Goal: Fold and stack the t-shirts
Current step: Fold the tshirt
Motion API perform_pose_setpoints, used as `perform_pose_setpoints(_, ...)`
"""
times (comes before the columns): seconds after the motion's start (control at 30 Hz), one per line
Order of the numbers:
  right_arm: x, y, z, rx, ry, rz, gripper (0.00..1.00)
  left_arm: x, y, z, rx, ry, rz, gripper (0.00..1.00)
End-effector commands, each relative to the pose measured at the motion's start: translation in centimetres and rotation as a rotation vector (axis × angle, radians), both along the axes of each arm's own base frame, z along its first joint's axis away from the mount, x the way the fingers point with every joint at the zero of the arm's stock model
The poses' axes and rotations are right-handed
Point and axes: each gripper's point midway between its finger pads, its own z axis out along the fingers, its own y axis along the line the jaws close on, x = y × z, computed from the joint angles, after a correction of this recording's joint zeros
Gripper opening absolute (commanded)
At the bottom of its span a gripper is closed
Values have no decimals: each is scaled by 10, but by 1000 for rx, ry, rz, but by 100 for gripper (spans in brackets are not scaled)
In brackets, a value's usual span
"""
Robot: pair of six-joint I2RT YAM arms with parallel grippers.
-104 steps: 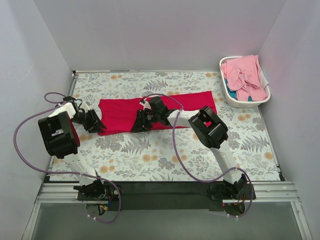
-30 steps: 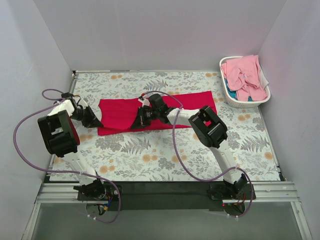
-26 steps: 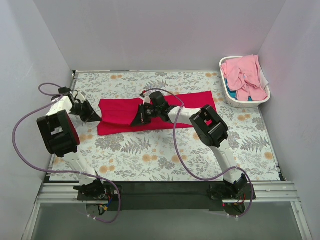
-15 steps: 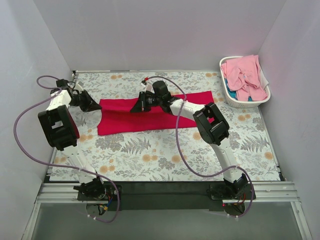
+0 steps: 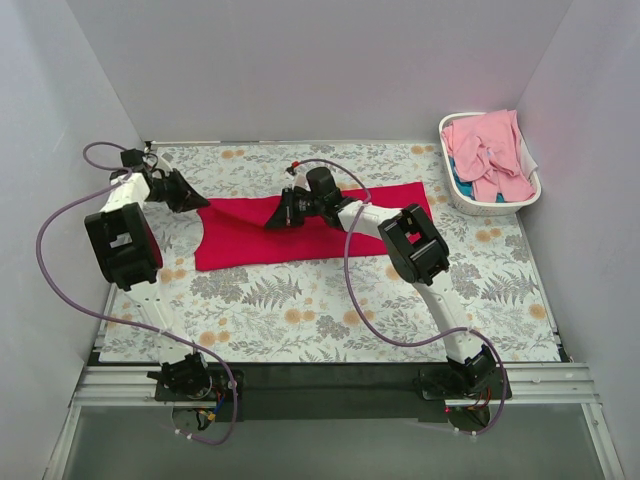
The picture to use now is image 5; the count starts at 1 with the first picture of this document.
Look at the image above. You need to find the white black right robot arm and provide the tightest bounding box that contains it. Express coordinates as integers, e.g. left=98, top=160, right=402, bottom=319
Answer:
left=265, top=167, right=508, bottom=401

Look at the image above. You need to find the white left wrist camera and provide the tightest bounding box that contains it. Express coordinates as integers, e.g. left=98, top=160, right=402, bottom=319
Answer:
left=155, top=154, right=173, bottom=174

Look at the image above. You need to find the aluminium frame rail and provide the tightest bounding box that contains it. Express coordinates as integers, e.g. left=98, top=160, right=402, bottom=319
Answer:
left=71, top=362, right=601, bottom=406

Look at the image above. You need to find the blue garment in basket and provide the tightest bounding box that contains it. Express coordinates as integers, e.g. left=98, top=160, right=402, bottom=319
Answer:
left=449, top=157, right=474, bottom=200

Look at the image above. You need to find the pink t shirt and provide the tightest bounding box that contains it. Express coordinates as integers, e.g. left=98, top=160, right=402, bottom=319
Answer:
left=441, top=109, right=536, bottom=203

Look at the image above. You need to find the floral table mat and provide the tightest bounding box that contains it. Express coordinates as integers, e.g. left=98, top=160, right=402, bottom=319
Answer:
left=99, top=142, right=562, bottom=364

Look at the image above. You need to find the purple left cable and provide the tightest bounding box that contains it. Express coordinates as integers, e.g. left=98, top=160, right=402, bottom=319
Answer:
left=37, top=142, right=239, bottom=446

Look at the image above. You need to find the white laundry basket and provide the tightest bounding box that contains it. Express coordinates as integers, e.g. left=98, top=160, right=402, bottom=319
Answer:
left=438, top=109, right=542, bottom=216

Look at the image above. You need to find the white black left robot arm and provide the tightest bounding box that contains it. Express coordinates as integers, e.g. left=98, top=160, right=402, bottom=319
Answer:
left=84, top=148, right=213, bottom=400

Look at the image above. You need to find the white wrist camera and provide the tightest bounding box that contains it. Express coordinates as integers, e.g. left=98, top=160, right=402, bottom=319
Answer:
left=285, top=161, right=308, bottom=190
left=155, top=154, right=173, bottom=174

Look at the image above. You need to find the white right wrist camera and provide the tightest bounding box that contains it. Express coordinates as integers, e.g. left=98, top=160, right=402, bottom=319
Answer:
left=285, top=161, right=308, bottom=190

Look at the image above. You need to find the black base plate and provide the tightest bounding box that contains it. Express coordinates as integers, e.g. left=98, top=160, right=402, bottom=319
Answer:
left=147, top=363, right=512, bottom=423

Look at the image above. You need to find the red t shirt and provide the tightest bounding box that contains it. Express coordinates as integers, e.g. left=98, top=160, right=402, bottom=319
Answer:
left=194, top=182, right=432, bottom=272

